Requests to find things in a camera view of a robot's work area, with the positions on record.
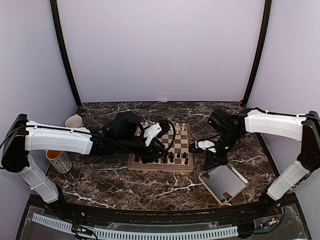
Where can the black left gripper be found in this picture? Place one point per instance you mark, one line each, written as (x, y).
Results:
(150, 155)

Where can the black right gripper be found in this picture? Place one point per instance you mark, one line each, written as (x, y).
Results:
(219, 160)

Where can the dark queen piece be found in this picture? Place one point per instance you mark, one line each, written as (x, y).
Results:
(171, 157)

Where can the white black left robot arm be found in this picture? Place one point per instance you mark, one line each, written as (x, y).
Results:
(125, 135)

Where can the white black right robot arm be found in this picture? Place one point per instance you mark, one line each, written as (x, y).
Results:
(303, 128)

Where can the wooden chess board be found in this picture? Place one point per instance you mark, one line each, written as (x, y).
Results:
(179, 159)

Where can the small green circuit board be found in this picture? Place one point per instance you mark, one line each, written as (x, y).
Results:
(78, 229)

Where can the wooden tray with metal base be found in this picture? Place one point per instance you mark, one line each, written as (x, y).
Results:
(221, 179)

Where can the white knight right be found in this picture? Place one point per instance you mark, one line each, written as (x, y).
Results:
(177, 127)

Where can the white rook right corner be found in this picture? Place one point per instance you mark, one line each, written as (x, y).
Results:
(183, 128)

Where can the patterned cup orange inside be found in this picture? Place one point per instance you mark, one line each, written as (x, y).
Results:
(59, 160)

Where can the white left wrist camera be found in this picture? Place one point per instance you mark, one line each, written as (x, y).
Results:
(151, 132)

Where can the black front mounting rail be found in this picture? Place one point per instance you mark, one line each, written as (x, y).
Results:
(244, 215)

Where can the white slotted cable duct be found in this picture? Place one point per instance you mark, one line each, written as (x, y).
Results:
(108, 234)

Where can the black right frame post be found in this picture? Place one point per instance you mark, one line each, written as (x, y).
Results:
(258, 53)

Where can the black frame post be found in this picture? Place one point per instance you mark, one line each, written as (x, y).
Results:
(258, 53)
(63, 52)

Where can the black left frame post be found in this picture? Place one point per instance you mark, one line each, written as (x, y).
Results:
(63, 52)

